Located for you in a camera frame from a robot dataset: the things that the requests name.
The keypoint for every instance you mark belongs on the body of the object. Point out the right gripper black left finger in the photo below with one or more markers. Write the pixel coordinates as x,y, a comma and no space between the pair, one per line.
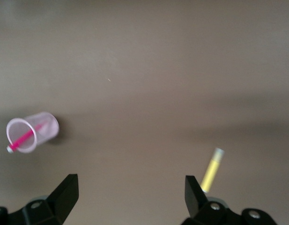
41,211

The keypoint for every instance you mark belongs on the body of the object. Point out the yellow marker pen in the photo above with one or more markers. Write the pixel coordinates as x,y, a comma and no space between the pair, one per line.
212,171

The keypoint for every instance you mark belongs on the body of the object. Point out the pink mesh pen holder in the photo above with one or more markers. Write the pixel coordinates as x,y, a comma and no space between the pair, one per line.
49,126

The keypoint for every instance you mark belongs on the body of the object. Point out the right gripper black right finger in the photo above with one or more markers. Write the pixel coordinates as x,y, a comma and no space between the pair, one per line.
217,213

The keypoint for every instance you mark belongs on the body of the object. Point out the pink marker pen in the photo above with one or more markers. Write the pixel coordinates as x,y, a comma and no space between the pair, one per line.
23,138

